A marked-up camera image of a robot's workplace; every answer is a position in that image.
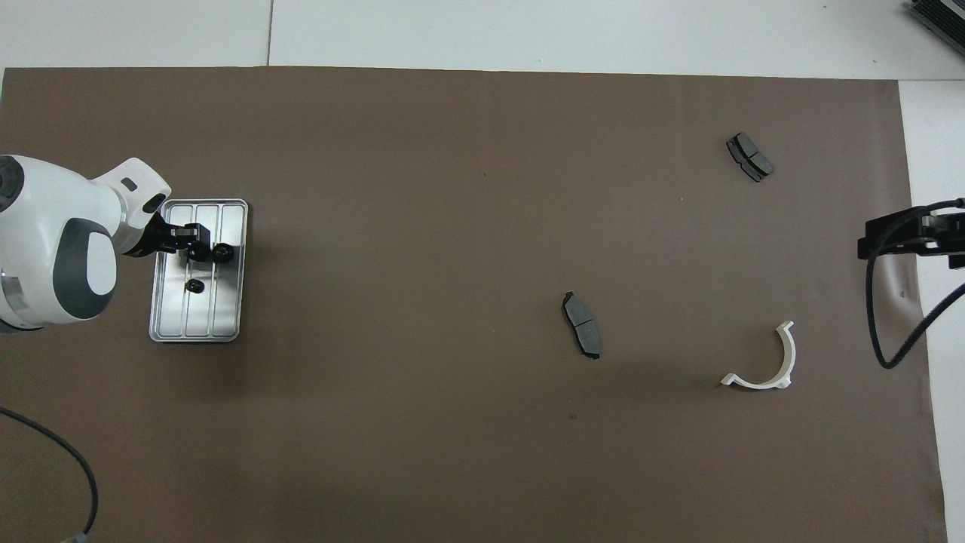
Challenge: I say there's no black ribbed device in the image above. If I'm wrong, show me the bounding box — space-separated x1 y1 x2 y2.
907 0 965 58

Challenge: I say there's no silver metal tray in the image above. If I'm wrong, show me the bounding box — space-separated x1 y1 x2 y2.
149 198 250 344

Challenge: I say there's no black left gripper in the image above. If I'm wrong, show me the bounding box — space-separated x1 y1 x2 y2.
124 213 214 264

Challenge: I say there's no long dark grey brake pad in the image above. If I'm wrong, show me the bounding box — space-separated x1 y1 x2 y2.
562 291 602 360

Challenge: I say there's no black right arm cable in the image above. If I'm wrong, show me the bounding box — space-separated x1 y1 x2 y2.
865 198 965 370

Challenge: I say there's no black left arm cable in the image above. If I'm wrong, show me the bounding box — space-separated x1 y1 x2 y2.
0 407 100 543

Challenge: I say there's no white semicircular plastic bracket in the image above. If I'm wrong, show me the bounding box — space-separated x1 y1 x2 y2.
720 321 797 391

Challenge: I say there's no brown paper table mat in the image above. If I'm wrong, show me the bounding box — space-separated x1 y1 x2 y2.
0 66 949 543

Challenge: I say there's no short dark grey brake pad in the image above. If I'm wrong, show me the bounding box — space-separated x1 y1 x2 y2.
726 132 775 183

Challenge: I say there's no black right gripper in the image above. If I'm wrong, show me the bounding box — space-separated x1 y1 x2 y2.
857 207 965 272

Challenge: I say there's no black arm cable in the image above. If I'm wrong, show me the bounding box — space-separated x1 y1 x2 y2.
865 198 965 370
0 407 100 543

